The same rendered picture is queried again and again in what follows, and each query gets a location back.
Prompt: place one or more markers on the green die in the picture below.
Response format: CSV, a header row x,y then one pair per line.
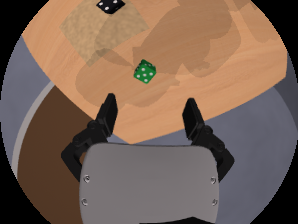
x,y
145,71

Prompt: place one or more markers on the black die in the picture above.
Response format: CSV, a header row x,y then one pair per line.
x,y
110,6

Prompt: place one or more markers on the tan mat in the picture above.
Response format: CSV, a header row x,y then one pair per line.
x,y
93,33

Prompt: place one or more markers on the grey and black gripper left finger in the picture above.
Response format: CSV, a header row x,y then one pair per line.
x,y
97,131

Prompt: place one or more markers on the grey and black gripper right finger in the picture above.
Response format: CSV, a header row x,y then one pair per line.
x,y
202,135

